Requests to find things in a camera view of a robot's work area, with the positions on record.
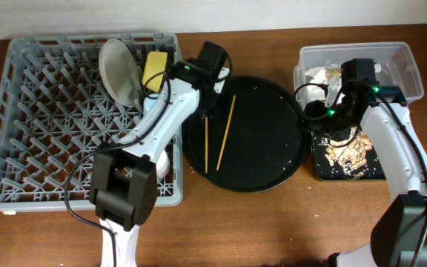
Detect wooden chopstick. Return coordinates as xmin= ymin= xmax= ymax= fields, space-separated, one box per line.
xmin=216 ymin=95 xmax=236 ymax=171
xmin=205 ymin=116 xmax=209 ymax=174

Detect food scraps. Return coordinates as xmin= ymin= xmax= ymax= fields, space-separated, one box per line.
xmin=321 ymin=127 xmax=373 ymax=179

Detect yellow bowl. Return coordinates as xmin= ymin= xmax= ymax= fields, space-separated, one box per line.
xmin=142 ymin=51 xmax=168 ymax=93

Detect pink plastic cup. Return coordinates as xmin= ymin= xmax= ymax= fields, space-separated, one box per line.
xmin=156 ymin=151 xmax=171 ymax=179

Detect grey round plate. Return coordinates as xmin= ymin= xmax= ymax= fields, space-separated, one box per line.
xmin=99 ymin=39 xmax=141 ymax=107

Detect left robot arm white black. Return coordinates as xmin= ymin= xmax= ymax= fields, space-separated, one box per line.
xmin=89 ymin=42 xmax=233 ymax=266

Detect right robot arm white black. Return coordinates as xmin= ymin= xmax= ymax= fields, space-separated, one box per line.
xmin=300 ymin=59 xmax=427 ymax=266

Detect clear plastic waste bin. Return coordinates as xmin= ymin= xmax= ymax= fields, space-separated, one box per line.
xmin=294 ymin=42 xmax=424 ymax=108

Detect grey plastic dishwasher rack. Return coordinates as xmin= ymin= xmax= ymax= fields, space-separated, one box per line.
xmin=0 ymin=33 xmax=184 ymax=214

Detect crumpled white paper napkin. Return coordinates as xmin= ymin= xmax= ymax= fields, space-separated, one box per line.
xmin=305 ymin=67 xmax=342 ymax=106

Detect round black tray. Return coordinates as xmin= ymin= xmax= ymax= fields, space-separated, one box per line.
xmin=182 ymin=76 xmax=308 ymax=192

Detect black rectangular tray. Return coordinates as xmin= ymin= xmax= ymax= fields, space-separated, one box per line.
xmin=311 ymin=133 xmax=385 ymax=182

